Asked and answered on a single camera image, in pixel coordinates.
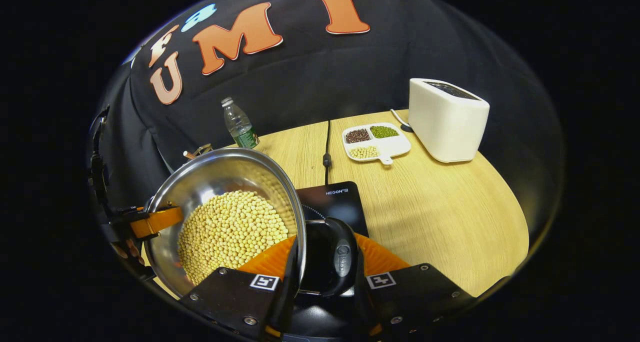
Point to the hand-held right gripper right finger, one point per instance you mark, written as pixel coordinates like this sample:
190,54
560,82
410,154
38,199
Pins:
361,302

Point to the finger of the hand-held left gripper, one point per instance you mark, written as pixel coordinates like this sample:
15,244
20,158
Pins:
157,221

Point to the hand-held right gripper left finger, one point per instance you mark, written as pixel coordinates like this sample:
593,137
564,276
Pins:
287,302

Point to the pile of yellow soybeans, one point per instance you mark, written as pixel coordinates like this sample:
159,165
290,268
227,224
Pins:
230,232

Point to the black induction cooktop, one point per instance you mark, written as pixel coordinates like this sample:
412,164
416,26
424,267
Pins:
335,204

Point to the clear plastic water bottle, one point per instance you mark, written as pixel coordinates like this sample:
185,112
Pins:
240,124

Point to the white toaster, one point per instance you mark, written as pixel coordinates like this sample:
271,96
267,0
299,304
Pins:
445,122

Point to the black backdrop cloth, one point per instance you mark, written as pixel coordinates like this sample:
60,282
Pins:
350,67

